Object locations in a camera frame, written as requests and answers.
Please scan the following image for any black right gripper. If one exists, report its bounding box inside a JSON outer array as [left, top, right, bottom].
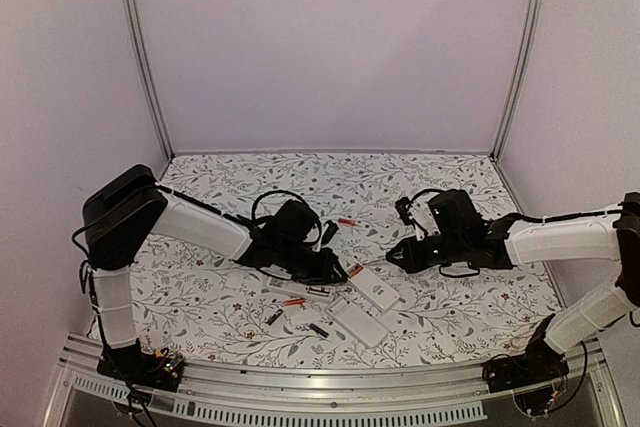
[[386, 233, 467, 274]]

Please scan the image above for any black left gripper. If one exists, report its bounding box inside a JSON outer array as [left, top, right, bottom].
[[275, 240, 348, 286]]

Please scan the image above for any red orange battery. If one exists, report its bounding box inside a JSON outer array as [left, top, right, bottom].
[[338, 218, 357, 226], [283, 298, 306, 307]]

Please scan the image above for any white remote with display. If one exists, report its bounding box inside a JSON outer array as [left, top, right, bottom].
[[265, 277, 335, 304]]

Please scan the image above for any white remote with green logo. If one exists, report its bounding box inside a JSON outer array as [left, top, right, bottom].
[[346, 264, 400, 313]]

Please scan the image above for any white remote control back up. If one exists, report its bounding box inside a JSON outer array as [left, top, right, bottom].
[[326, 297, 388, 348]]

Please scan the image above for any white battery cover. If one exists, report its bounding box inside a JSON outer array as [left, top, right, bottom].
[[224, 269, 244, 290]]

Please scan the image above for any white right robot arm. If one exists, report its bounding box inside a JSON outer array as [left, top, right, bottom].
[[386, 190, 639, 383]]

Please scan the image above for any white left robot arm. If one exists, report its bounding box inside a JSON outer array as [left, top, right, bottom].
[[72, 164, 347, 381]]

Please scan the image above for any floral tablecloth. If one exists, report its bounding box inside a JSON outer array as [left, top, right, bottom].
[[130, 153, 560, 369]]

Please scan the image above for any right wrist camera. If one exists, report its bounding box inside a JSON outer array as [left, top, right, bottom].
[[394, 197, 429, 241]]

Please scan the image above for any front aluminium rail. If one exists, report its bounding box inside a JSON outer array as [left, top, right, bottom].
[[42, 334, 627, 426]]

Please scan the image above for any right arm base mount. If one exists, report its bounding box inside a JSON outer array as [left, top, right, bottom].
[[482, 352, 569, 417]]

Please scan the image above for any right aluminium frame post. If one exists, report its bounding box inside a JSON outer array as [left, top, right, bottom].
[[490, 0, 543, 163]]

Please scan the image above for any aluminium frame post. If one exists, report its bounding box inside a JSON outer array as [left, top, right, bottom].
[[490, 0, 543, 163], [122, 0, 175, 161]]

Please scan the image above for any left aluminium frame post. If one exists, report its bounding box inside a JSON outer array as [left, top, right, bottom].
[[122, 0, 175, 161]]

